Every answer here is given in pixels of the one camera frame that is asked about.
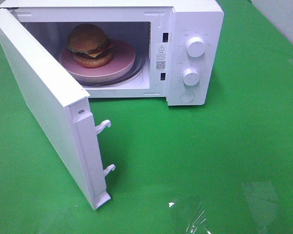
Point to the round white door button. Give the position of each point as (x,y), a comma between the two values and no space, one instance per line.
(187,97)

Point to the pink round plate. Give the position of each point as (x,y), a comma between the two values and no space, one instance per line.
(123,58)

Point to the white microwave door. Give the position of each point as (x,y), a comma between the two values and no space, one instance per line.
(61,107)

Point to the burger with lettuce and tomato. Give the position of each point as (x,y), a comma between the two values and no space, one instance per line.
(90,46)

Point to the glass microwave turntable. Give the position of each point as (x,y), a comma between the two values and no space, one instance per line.
(135,70)

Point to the lower white microwave knob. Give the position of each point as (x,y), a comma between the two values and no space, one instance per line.
(191,77)

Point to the white microwave knob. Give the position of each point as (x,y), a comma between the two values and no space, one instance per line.
(191,77)
(196,46)

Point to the white microwave oven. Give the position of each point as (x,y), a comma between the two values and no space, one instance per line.
(156,29)

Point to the upper white microwave knob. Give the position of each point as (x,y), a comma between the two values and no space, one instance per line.
(196,46)

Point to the green table mat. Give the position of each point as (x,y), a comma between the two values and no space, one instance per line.
(235,151)

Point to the clear tape patch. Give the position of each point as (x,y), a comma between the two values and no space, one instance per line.
(186,215)

